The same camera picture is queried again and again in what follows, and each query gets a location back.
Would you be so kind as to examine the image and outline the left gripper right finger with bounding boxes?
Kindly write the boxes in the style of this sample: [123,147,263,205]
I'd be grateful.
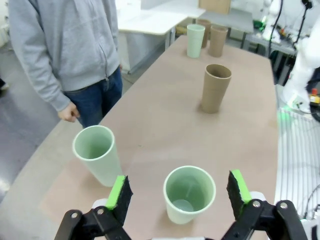
[221,169,308,240]

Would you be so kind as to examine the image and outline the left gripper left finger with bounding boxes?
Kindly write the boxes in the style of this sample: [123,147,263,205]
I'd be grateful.
[54,174,135,240]

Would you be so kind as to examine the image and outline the pale green plastic cup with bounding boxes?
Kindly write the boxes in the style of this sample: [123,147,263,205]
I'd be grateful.
[163,165,217,225]
[186,24,206,59]
[72,125,124,188]

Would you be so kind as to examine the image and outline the brown plastic cup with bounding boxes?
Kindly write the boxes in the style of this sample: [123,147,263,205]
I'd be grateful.
[208,24,229,58]
[196,19,212,49]
[200,63,233,115]

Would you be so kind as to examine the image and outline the person's right forearm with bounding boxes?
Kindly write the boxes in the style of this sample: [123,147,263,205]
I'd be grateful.
[23,57,72,113]

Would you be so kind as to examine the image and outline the person's right hand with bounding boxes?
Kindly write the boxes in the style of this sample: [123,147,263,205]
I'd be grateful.
[57,101,81,123]

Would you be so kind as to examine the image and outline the grooved aluminium mounting plate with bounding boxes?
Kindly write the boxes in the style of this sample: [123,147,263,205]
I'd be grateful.
[273,84,320,226]

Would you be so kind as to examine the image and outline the yellow emergency stop button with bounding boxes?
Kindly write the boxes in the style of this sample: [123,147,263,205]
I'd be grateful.
[309,88,320,107]

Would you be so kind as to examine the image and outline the person in grey hoodie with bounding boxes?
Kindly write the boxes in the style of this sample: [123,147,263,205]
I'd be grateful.
[7,0,124,129]

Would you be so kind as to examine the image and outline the grey table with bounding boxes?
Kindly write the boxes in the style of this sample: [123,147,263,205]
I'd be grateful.
[174,7,255,48]

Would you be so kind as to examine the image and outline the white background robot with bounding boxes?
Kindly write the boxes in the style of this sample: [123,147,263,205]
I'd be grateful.
[262,0,283,41]

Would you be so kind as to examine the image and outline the white table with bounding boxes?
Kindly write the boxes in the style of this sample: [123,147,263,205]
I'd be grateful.
[117,6,207,73]

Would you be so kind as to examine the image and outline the large cardboard box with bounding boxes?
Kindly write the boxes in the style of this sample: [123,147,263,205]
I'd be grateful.
[198,0,231,15]

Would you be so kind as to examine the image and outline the black hanging cable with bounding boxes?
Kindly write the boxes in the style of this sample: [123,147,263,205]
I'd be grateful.
[267,0,286,60]

